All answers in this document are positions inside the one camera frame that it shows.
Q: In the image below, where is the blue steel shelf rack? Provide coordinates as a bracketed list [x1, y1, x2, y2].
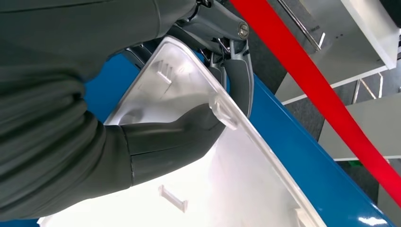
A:
[0, 41, 395, 227]

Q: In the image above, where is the red barrier tape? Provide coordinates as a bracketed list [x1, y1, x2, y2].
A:
[230, 0, 401, 208]

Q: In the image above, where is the white table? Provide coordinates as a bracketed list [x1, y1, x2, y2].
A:
[275, 0, 401, 105]

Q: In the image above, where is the white cabinet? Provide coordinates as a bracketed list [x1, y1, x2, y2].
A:
[318, 93, 401, 162]

